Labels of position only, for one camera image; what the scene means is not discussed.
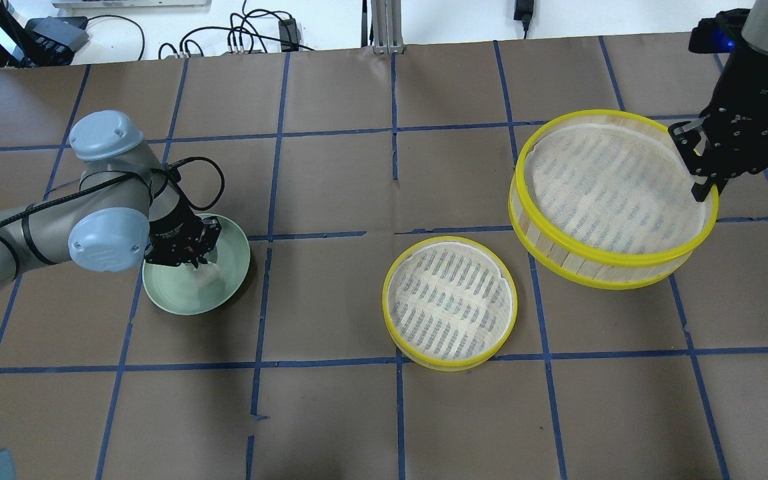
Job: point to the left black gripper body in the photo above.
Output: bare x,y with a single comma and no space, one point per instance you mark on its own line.
172,230

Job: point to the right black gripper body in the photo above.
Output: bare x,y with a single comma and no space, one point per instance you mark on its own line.
754,90

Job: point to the yellow steamer layer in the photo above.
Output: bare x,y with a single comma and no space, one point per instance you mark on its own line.
449,303
602,198

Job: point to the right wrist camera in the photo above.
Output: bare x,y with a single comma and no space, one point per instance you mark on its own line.
715,35

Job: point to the aluminium frame post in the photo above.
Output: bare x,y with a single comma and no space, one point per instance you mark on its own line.
386,27

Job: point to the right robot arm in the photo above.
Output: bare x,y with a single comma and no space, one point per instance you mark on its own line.
754,34

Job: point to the white bun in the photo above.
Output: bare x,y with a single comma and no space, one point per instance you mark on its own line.
205,274

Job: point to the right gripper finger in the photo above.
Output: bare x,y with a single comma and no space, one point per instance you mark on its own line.
701,190

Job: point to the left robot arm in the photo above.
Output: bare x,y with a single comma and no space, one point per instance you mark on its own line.
128,210

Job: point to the green bowl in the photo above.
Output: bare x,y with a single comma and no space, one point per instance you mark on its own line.
188,290

